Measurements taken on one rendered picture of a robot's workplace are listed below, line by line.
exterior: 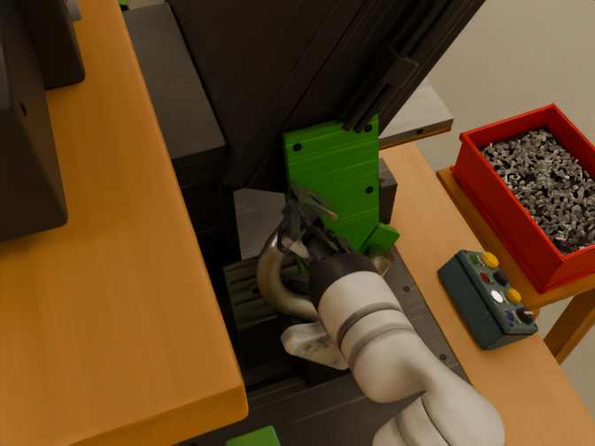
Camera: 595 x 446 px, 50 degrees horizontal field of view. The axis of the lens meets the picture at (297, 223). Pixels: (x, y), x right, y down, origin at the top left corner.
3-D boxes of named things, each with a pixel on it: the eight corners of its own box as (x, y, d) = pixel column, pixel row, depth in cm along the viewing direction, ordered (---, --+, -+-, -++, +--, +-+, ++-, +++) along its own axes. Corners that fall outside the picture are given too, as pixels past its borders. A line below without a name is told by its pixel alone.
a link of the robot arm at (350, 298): (274, 340, 63) (295, 388, 58) (345, 258, 60) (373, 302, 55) (337, 360, 68) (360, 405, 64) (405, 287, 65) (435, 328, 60)
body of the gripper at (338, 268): (406, 290, 64) (367, 235, 71) (350, 264, 59) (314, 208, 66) (359, 341, 66) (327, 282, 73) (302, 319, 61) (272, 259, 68)
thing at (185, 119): (200, 159, 118) (171, -1, 90) (249, 292, 101) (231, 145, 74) (102, 185, 114) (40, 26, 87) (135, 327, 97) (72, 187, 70)
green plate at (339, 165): (355, 214, 92) (350, 83, 78) (380, 249, 85) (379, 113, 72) (281, 236, 89) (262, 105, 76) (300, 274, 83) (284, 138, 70)
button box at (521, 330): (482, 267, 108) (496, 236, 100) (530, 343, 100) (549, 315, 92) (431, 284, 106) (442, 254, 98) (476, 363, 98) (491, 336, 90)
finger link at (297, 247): (325, 257, 64) (326, 249, 66) (289, 230, 64) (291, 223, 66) (310, 274, 65) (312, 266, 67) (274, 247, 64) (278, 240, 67)
